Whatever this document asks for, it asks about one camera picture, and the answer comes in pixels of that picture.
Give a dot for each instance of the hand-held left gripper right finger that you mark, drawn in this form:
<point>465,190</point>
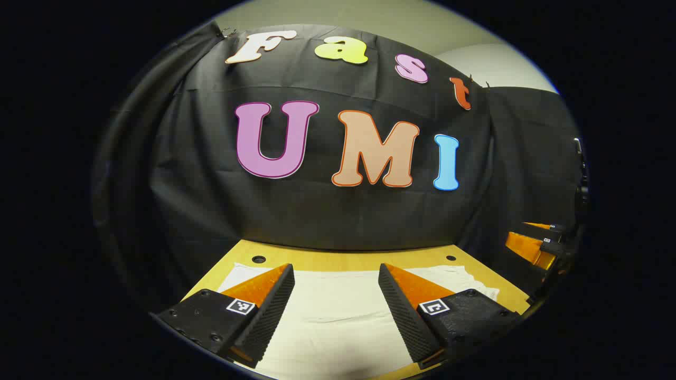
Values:
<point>401,311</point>

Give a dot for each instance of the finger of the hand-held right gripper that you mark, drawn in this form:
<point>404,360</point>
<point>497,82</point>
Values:
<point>552,247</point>
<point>555,228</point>

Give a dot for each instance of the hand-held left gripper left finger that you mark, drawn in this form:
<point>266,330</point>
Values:
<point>274,306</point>

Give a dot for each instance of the white jeans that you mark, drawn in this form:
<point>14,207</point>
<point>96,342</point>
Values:
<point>338,316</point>

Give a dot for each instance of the black backdrop cloth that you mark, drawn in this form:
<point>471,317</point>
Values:
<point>317,221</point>

